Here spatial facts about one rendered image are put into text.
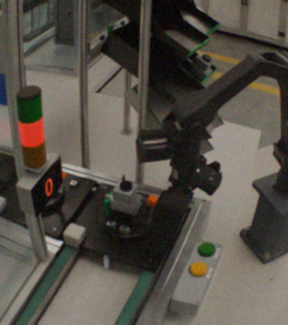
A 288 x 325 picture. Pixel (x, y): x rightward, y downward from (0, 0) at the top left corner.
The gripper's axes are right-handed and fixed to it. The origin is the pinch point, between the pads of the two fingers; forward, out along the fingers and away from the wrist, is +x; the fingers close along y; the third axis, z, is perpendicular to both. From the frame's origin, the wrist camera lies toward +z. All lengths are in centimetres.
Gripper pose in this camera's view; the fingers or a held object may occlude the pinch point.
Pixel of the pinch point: (181, 199)
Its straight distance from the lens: 105.1
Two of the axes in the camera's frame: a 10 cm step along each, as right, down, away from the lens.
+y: 3.5, -5.6, 7.5
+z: 9.4, 2.3, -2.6
